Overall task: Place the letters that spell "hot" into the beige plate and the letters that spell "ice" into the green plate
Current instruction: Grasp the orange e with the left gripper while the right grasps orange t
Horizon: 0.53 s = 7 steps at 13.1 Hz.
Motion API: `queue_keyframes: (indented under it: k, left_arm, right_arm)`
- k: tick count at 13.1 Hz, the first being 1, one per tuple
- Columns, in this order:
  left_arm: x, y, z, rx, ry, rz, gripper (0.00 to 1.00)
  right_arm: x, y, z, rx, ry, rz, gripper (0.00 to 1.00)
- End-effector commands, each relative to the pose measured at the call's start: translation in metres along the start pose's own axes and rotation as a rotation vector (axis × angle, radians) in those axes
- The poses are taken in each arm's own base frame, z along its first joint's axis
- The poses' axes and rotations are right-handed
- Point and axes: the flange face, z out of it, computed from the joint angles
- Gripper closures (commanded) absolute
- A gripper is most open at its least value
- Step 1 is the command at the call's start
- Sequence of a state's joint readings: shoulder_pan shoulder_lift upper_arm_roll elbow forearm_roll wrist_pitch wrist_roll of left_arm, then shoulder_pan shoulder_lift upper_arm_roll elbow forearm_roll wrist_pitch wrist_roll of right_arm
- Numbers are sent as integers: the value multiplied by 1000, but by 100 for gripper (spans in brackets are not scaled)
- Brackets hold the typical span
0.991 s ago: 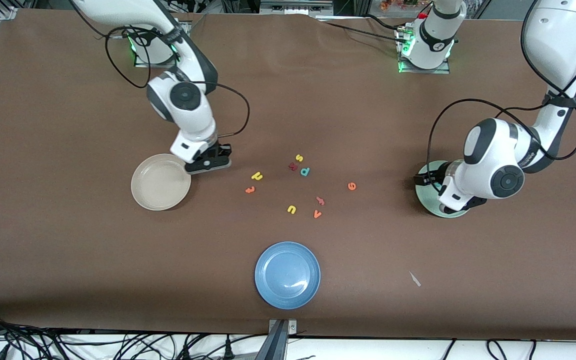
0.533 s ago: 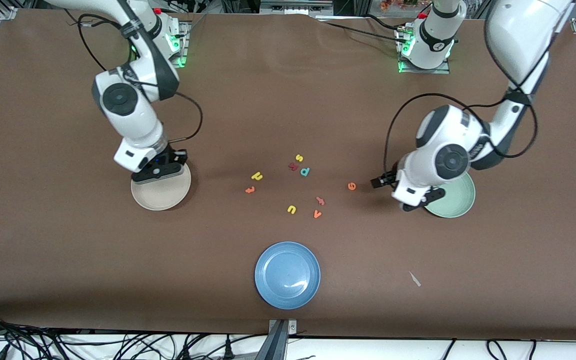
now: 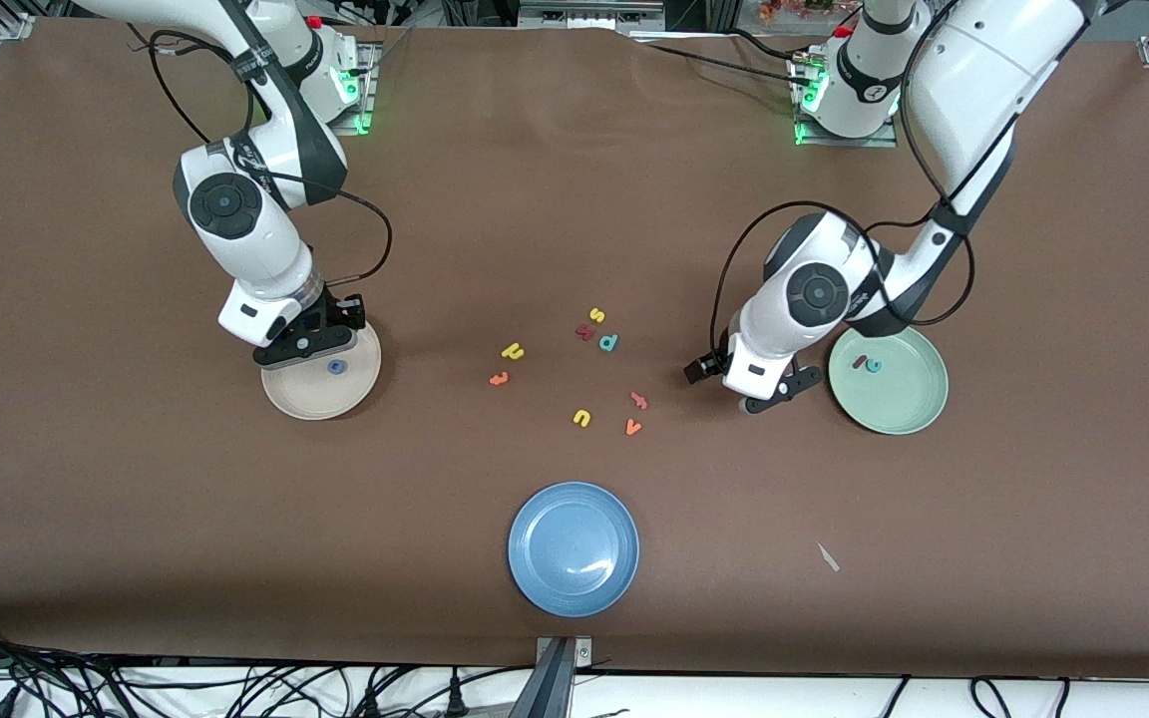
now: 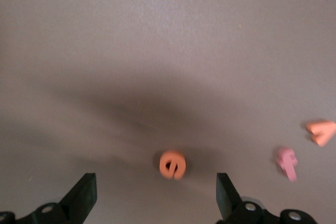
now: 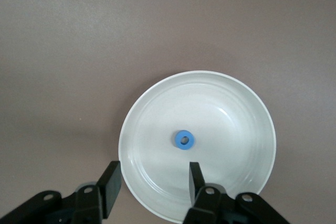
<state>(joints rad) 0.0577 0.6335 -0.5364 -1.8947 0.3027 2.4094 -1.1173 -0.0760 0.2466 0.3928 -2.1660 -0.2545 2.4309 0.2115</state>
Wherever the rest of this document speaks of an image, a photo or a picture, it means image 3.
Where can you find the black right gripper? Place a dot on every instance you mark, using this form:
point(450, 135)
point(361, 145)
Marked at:
point(338, 312)

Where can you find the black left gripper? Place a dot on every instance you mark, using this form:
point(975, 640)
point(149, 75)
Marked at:
point(703, 369)

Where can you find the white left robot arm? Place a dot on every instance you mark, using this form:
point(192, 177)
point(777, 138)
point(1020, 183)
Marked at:
point(973, 60)

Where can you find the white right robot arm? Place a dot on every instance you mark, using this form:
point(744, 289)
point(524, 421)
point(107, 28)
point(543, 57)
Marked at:
point(255, 249)

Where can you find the beige brown plate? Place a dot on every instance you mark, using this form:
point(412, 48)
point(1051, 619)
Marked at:
point(325, 394)

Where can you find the green plate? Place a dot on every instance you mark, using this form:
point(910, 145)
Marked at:
point(899, 399)

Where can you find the blue plate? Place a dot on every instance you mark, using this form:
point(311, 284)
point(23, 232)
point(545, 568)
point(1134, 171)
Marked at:
point(573, 548)

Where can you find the white paper scrap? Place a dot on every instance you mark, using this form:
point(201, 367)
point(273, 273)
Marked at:
point(828, 556)

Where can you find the brown table cover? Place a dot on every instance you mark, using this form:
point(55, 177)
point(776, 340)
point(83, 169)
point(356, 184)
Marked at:
point(136, 499)

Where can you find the grey power strip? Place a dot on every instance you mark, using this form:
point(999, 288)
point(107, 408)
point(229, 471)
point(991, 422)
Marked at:
point(589, 14)

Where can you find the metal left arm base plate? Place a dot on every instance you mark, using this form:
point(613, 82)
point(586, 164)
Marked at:
point(889, 140)

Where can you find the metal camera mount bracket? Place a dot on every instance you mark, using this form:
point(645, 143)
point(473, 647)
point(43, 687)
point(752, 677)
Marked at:
point(563, 658)

